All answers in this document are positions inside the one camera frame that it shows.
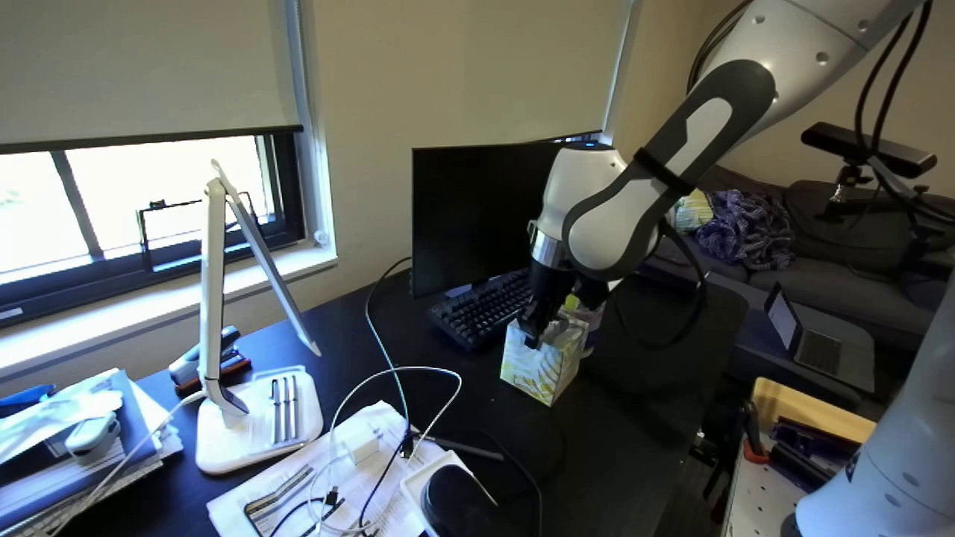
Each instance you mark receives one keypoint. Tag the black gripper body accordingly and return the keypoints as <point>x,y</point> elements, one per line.
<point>548,295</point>

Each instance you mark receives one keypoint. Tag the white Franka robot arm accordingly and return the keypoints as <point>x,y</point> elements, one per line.
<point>637,198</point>

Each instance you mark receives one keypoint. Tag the black computer keyboard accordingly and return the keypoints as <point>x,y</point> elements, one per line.
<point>483,312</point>

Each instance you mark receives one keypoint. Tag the black computer monitor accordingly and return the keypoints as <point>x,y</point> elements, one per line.
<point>474,212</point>

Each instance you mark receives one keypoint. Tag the yellow white pillow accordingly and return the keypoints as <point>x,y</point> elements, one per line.
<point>698,210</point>

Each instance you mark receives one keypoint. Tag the white plastic tray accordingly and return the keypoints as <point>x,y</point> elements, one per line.
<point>416,475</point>

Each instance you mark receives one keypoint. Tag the purple crumpled cloth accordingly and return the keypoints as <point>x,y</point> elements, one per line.
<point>742,227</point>

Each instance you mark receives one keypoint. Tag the light wooden board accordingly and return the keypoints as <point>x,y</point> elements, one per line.
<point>808,406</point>

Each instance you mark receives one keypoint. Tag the open dark laptop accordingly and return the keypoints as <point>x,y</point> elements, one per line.
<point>826,347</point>

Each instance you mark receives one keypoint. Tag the black tools on robot table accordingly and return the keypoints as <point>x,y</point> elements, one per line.
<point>811,453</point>

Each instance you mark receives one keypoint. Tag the dark grey couch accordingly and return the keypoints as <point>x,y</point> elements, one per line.
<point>866,271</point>

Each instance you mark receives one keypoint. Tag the white desk lamp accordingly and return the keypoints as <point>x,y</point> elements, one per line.
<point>211,300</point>

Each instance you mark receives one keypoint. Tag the black red stapler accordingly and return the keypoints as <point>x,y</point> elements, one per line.
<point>211,362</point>

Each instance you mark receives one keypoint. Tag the white roller blind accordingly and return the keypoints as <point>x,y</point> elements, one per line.
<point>138,63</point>

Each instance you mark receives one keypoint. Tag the stack of books and papers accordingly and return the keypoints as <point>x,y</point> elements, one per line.
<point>71,450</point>

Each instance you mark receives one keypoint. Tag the black sensor camera on stand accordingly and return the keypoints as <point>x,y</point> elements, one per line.
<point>866,150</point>

